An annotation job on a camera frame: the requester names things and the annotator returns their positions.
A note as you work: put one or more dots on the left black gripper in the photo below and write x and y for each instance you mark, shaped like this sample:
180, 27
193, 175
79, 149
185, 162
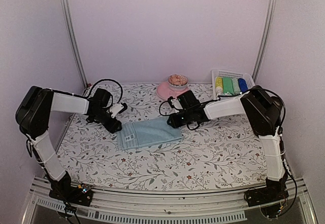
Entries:
112, 127

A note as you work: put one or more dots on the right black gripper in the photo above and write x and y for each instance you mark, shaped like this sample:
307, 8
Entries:
174, 123

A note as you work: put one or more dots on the light blue towel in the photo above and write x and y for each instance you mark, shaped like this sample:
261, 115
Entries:
146, 133

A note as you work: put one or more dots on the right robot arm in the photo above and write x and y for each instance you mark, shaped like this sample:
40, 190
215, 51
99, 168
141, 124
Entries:
264, 109

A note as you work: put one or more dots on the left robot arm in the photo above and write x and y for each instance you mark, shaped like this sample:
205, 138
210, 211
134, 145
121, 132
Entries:
33, 116

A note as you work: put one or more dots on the patterned bowl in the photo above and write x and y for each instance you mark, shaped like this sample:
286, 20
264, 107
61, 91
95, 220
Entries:
177, 82

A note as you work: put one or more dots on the pink plate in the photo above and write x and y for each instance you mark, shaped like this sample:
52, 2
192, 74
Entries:
164, 91

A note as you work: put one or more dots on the yellow rolled towel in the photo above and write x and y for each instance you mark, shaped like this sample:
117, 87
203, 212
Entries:
218, 85

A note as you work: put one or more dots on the white plastic basket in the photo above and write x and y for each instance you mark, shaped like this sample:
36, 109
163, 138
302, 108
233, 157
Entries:
223, 73

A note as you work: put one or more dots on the pale green rolled towel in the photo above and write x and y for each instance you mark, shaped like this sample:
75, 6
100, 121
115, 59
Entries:
235, 84

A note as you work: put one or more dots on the floral tablecloth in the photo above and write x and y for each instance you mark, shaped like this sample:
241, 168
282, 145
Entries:
222, 153

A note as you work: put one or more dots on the blue rolled towel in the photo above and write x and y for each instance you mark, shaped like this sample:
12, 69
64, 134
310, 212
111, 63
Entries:
242, 85

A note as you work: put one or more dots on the dark brown cup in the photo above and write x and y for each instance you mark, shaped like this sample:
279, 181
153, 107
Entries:
278, 104

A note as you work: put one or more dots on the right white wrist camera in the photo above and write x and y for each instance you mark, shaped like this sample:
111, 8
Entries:
174, 103

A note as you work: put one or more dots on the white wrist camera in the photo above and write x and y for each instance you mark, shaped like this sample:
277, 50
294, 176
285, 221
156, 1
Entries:
117, 109
174, 103

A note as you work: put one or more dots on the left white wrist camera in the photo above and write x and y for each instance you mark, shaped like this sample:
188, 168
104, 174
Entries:
117, 109

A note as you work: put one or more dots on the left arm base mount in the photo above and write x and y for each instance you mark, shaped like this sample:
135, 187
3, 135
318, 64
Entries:
79, 195

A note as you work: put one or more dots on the aluminium front rail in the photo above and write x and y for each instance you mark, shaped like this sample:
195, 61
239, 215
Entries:
111, 205

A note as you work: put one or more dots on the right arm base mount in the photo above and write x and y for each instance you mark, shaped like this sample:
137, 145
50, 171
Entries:
264, 195

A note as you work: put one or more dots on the left aluminium post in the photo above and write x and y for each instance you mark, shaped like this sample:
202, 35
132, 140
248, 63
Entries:
73, 41

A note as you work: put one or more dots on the aluminium post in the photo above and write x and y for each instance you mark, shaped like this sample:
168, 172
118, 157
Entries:
265, 34
73, 41

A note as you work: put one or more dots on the right aluminium post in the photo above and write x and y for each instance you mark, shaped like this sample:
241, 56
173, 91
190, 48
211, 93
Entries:
265, 34

